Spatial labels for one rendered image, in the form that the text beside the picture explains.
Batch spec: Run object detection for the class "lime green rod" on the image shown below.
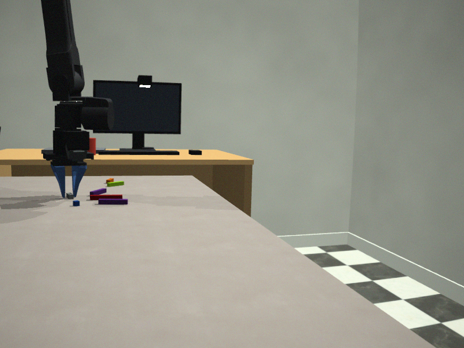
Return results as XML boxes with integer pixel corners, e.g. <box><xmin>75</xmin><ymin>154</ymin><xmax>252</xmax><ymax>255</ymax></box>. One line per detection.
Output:
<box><xmin>107</xmin><ymin>181</ymin><xmax>124</xmax><ymax>187</ymax></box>

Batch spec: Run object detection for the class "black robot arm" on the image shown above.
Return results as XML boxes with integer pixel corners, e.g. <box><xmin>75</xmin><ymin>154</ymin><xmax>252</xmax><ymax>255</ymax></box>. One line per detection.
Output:
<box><xmin>41</xmin><ymin>0</ymin><xmax>114</xmax><ymax>161</ymax></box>

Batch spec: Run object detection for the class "purple rod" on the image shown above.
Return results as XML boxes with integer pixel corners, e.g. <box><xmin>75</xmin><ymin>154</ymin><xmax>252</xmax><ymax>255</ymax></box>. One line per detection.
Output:
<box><xmin>90</xmin><ymin>188</ymin><xmax>106</xmax><ymax>195</ymax></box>
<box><xmin>98</xmin><ymin>199</ymin><xmax>128</xmax><ymax>204</ymax></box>

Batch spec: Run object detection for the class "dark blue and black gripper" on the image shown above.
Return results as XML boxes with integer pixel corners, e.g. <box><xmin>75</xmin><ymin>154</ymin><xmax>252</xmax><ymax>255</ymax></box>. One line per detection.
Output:
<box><xmin>43</xmin><ymin>152</ymin><xmax>94</xmax><ymax>198</ymax></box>

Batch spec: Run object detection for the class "red rod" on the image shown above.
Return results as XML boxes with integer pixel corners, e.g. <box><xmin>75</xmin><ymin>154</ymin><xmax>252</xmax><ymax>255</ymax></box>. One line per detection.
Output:
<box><xmin>90</xmin><ymin>195</ymin><xmax>122</xmax><ymax>200</ymax></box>

